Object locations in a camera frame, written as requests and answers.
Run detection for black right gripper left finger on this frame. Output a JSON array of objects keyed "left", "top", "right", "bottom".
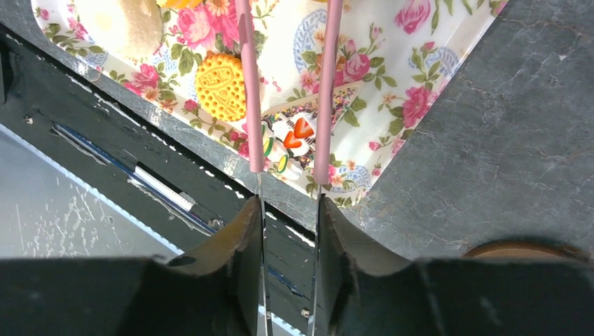
[{"left": 1, "top": 196, "right": 263, "bottom": 335}]

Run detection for yellow round biscuit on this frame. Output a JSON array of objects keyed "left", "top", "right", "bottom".
[{"left": 195, "top": 54, "right": 247, "bottom": 122}]

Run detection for dark brown wooden coaster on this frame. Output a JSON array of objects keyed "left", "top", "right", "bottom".
[{"left": 464, "top": 239, "right": 591, "bottom": 262}]

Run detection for sprinkled strawberry cake slice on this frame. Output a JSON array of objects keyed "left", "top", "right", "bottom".
[{"left": 239, "top": 81, "right": 362, "bottom": 181}]

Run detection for pink-handled metal tongs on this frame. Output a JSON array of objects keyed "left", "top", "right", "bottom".
[{"left": 236, "top": 1, "right": 343, "bottom": 335}]

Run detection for orange pastry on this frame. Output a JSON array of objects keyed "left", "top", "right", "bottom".
[{"left": 156, "top": 0, "right": 204, "bottom": 9}]

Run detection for floral serving tray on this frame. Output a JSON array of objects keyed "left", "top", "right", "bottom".
[{"left": 32, "top": 1, "right": 506, "bottom": 207}]

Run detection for cream round pudding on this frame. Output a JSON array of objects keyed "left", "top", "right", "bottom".
[{"left": 74, "top": 0, "right": 163, "bottom": 59}]

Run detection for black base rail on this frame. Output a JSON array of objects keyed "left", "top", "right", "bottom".
[{"left": 0, "top": 23, "right": 321, "bottom": 336}]

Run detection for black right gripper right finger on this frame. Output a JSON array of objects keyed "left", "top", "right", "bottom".
[{"left": 317, "top": 196, "right": 593, "bottom": 335}]

